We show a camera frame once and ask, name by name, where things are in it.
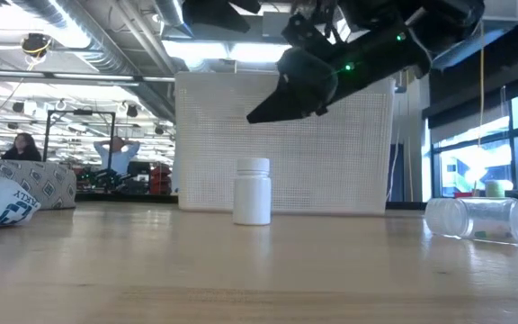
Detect small plain white bottle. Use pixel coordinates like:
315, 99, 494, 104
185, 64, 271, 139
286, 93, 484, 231
233, 157, 272, 227

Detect black ceiling camera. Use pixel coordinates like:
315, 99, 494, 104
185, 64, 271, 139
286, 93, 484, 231
20, 31, 53, 59

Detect white plastic basket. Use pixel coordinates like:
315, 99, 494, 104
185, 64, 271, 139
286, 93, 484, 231
174, 71, 397, 216

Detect silver ceiling duct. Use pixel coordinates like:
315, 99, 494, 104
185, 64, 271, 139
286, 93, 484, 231
11, 0, 188, 118

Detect black metal frame stand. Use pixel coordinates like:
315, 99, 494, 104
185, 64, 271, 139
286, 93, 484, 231
45, 109, 117, 194

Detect grey ceiling box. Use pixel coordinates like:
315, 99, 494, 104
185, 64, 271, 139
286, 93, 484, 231
262, 11, 292, 40

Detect silver ceiling pipe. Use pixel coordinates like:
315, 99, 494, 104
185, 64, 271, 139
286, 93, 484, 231
0, 67, 177, 86

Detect person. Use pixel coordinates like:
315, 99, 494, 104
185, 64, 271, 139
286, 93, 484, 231
0, 131, 43, 162
93, 136, 141, 176

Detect grey patterned fabric roll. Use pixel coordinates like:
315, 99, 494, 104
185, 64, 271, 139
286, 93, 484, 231
0, 156, 78, 212

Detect clear plastic vial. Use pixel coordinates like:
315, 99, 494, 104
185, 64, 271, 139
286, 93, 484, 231
424, 196, 518, 246

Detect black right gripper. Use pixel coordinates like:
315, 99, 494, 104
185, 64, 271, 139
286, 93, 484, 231
246, 26, 432, 125

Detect light green cup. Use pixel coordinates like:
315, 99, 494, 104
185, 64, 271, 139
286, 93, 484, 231
485, 179, 506, 199

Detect red storage bins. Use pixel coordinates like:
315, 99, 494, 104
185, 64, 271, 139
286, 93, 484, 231
149, 164, 173, 195

